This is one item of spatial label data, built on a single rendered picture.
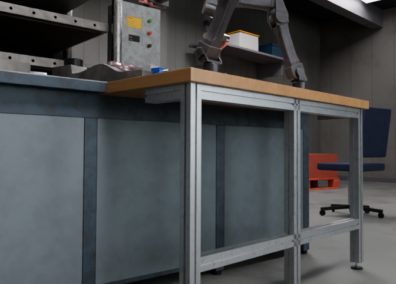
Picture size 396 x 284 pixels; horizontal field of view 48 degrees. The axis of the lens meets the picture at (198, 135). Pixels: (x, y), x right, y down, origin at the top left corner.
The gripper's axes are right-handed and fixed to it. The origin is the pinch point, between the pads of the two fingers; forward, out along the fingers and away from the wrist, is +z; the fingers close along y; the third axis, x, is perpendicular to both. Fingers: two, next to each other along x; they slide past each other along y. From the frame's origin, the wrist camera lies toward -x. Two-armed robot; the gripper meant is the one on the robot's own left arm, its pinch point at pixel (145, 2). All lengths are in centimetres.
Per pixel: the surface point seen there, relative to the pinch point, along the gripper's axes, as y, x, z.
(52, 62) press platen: 6, 15, 71
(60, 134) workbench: 44, 59, -7
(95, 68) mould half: 22.8, 31.4, 4.1
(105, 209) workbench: 26, 86, -8
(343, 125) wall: -674, 8, 243
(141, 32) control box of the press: -54, -12, 71
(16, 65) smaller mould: 53, 34, 8
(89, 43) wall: -154, -66, 291
